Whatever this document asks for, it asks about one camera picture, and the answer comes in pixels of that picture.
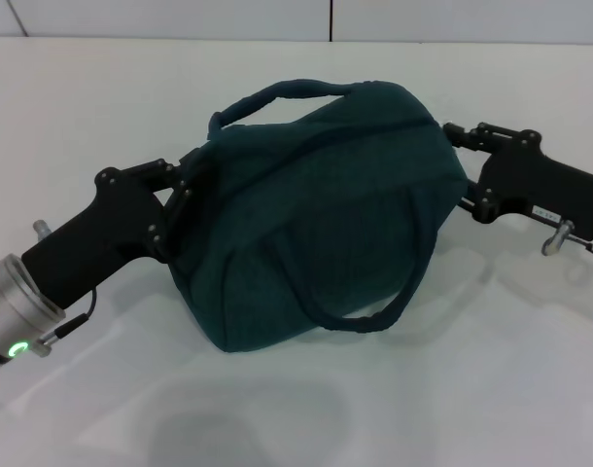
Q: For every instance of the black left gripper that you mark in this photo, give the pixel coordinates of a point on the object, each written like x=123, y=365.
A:
x=102, y=233

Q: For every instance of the dark teal fabric bag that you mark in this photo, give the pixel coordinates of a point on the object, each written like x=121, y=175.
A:
x=325, y=219

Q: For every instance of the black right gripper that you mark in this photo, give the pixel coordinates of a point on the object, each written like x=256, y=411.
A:
x=534, y=180

